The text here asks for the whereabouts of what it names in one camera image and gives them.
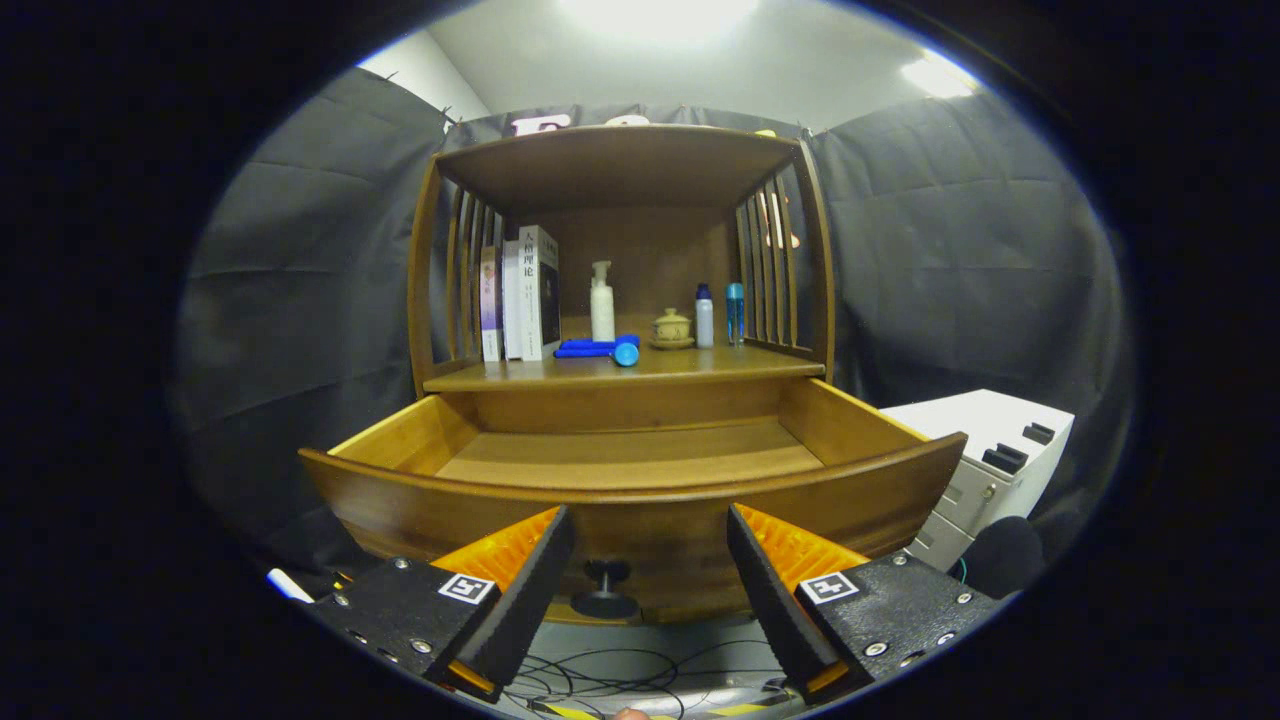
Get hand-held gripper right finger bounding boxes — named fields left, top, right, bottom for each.
left=726, top=502, right=1004, bottom=705

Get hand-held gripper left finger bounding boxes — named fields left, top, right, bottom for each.
left=310, top=504, right=577, bottom=705

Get black drawer knob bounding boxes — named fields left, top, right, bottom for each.
left=570, top=560, right=641, bottom=621

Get brown wooden drawer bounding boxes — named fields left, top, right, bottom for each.
left=298, top=378, right=969, bottom=626

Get brown wooden countertop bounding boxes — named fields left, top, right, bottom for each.
left=422, top=335, right=827, bottom=393

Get white drawer unit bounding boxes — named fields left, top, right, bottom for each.
left=880, top=388, right=1076, bottom=573

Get brown wooden cabinet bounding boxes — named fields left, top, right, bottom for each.
left=298, top=123, right=969, bottom=626

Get yellow and black floor tape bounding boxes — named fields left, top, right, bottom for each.
left=530, top=698, right=791, bottom=720

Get dark rounded object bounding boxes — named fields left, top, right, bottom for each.
left=960, top=515, right=1046, bottom=599

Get blue folded cloth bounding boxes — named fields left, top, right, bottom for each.
left=553, top=334, right=641, bottom=359

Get beige lidded teacup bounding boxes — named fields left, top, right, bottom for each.
left=649, top=308, right=695, bottom=351

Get white pump bottle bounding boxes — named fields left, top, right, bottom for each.
left=590, top=261, right=617, bottom=343

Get purple book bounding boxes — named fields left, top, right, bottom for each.
left=480, top=246, right=504, bottom=363

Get thin white book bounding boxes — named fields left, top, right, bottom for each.
left=500, top=238, right=525, bottom=361

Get thick white and black book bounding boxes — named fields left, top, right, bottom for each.
left=518, top=225, right=561, bottom=362

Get rectangular ceiling light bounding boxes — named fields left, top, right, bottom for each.
left=900, top=50, right=981, bottom=99

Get large round ceiling light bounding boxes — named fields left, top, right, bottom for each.
left=555, top=0, right=761, bottom=41

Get black floor cables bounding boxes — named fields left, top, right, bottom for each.
left=500, top=640, right=791, bottom=716

